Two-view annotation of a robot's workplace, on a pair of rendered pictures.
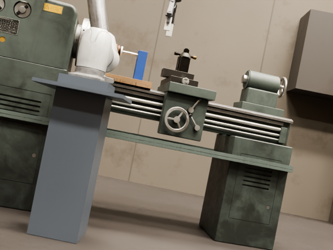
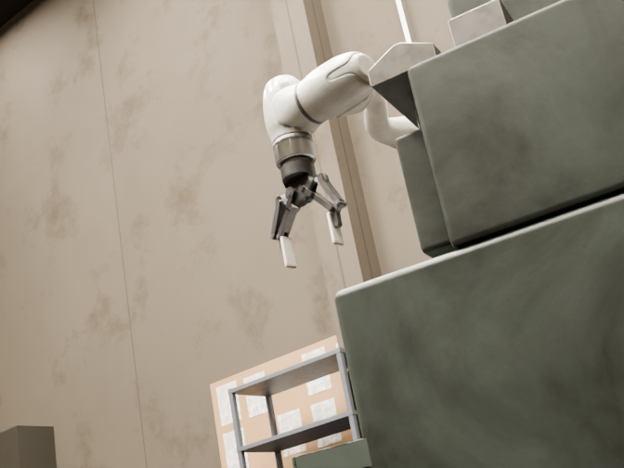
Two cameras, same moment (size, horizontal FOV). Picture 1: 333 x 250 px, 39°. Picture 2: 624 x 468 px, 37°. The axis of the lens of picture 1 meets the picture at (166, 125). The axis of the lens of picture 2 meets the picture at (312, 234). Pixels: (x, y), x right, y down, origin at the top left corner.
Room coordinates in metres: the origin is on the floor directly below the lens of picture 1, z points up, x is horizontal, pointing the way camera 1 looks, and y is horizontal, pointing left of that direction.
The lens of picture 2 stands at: (3.43, -1.42, 0.46)
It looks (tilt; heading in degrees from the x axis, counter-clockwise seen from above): 21 degrees up; 124
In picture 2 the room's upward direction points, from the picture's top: 11 degrees counter-clockwise
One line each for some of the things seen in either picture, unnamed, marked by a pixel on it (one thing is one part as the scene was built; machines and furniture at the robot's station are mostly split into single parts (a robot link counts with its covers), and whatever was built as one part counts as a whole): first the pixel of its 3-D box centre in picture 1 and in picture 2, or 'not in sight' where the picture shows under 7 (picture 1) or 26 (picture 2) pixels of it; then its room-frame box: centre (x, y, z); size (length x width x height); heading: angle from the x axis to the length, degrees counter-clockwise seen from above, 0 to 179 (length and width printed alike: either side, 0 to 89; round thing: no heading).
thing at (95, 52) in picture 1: (95, 49); not in sight; (2.42, 0.44, 0.97); 0.18 x 0.16 x 0.22; 174
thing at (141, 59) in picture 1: (139, 68); not in sight; (3.11, 0.25, 1.00); 0.08 x 0.06 x 0.23; 9
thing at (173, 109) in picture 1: (183, 116); not in sight; (2.92, -0.09, 0.73); 0.27 x 0.12 x 0.27; 99
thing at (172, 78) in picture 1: (178, 84); not in sight; (3.13, -0.02, 0.95); 0.43 x 0.18 x 0.04; 9
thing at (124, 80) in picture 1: (126, 83); not in sight; (3.10, 0.32, 0.89); 0.36 x 0.30 x 0.04; 9
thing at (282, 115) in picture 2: not in sight; (291, 108); (2.42, 0.09, 1.47); 0.13 x 0.11 x 0.16; 174
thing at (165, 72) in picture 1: (177, 75); not in sight; (3.07, -0.01, 1.00); 0.20 x 0.10 x 0.05; 99
